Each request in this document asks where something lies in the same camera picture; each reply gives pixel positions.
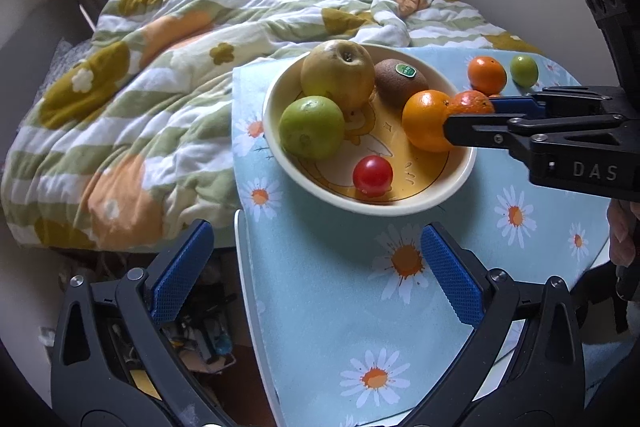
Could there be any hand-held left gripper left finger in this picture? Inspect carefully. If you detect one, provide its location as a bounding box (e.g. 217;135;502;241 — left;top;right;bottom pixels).
50;218;236;427

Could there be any red cherry tomato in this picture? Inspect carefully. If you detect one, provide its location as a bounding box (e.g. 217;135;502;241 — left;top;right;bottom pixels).
352;155;394;198

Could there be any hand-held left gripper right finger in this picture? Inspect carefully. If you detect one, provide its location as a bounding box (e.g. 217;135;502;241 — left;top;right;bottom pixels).
400;222;586;427

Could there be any person's right hand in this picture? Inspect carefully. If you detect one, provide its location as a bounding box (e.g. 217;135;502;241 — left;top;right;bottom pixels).
606;199;640;269

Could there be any green striped floral quilt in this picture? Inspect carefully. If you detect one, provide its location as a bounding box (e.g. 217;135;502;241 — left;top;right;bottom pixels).
0;0;543;253

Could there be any white table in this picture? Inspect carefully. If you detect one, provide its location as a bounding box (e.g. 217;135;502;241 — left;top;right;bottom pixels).
234;207;283;427

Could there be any grey patterned pillow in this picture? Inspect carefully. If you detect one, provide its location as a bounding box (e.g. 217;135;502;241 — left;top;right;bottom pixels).
45;37;97;95

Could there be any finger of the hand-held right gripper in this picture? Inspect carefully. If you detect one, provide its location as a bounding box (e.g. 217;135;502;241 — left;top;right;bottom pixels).
492;86;640;118
442;112;629;158

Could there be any yellow pear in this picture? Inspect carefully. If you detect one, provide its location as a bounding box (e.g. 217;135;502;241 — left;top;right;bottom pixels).
300;39;377;112

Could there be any cream bowl with duck print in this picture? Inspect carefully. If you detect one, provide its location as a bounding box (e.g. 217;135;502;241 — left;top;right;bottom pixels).
262;43;477;214

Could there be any cluttered storage box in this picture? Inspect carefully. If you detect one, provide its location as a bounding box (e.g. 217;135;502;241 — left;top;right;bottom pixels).
162;257;238;375

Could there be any green lime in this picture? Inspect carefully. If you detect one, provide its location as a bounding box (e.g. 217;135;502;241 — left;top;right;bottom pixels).
510;54;539;88
278;96;347;160

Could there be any grey headboard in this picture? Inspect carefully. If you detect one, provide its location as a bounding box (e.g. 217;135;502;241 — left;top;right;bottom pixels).
30;0;96;52

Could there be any brown kiwi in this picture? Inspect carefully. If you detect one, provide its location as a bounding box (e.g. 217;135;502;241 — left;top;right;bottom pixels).
374;58;431;110

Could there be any blue daisy print tablecloth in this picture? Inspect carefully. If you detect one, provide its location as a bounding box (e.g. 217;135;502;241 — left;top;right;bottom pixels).
231;47;626;427

